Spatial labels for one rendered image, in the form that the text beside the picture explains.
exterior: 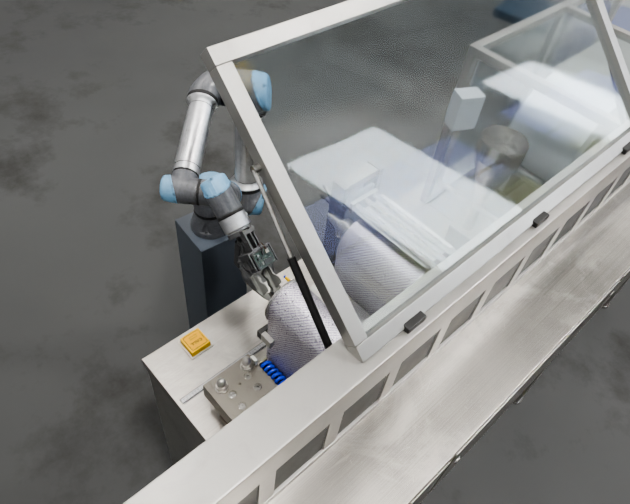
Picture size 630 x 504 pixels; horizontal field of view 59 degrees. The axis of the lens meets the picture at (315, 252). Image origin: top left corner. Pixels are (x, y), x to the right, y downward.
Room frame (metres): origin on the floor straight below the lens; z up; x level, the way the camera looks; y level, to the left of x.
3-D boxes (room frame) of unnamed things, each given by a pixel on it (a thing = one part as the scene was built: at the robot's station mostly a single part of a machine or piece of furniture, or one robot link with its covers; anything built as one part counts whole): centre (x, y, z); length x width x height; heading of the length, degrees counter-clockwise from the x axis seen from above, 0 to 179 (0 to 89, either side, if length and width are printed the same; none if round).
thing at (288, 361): (0.77, 0.01, 1.11); 0.23 x 0.01 x 0.18; 49
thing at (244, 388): (0.65, 0.06, 1.00); 0.40 x 0.16 x 0.06; 49
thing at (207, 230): (1.45, 0.41, 0.95); 0.15 x 0.15 x 0.10
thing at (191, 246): (1.45, 0.41, 0.45); 0.20 x 0.20 x 0.90; 44
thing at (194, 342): (0.92, 0.34, 0.91); 0.07 x 0.07 x 0.02; 49
